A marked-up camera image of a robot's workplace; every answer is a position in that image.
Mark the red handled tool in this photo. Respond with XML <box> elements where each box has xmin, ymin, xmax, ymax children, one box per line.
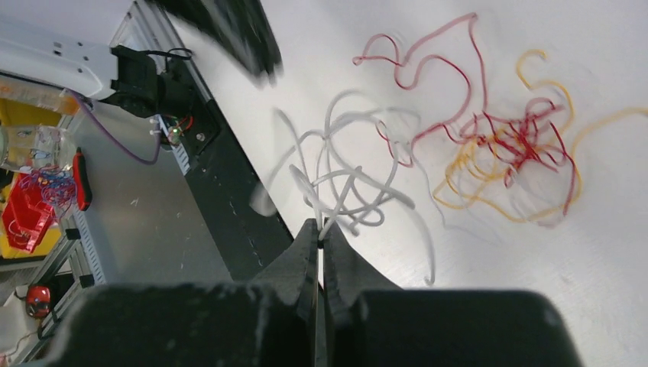
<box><xmin>72</xmin><ymin>148</ymin><xmax>93</xmax><ymax>211</ymax></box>

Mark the red cable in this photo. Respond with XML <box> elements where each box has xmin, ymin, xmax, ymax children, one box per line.
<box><xmin>352</xmin><ymin>12</ymin><xmax>579</xmax><ymax>218</ymax></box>

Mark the red bin with cables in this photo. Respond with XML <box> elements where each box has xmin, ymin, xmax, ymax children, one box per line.
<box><xmin>1</xmin><ymin>169</ymin><xmax>76</xmax><ymax>260</ymax></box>

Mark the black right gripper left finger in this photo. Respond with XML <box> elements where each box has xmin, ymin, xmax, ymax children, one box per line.
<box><xmin>251</xmin><ymin>219</ymin><xmax>319</xmax><ymax>366</ymax></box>

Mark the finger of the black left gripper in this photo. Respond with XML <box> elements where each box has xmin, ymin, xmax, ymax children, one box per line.
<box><xmin>148</xmin><ymin>0</ymin><xmax>283</xmax><ymax>84</ymax></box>

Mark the white cable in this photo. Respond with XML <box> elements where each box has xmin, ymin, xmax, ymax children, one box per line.
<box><xmin>251</xmin><ymin>89</ymin><xmax>437</xmax><ymax>287</ymax></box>

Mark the aluminium frame rail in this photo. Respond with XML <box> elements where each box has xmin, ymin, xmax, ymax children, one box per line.
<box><xmin>10</xmin><ymin>0</ymin><xmax>239</xmax><ymax>367</ymax></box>

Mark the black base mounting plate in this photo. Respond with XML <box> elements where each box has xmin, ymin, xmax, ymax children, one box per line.
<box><xmin>168</xmin><ymin>60</ymin><xmax>293</xmax><ymax>281</ymax></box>

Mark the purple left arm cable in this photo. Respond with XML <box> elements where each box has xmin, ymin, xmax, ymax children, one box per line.
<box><xmin>68</xmin><ymin>89</ymin><xmax>163</xmax><ymax>167</ymax></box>

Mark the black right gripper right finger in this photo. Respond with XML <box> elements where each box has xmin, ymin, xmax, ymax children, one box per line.
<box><xmin>322</xmin><ymin>223</ymin><xmax>399</xmax><ymax>366</ymax></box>

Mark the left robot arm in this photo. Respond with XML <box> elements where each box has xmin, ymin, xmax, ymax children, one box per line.
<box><xmin>1</xmin><ymin>1</ymin><xmax>282</xmax><ymax>118</ymax></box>

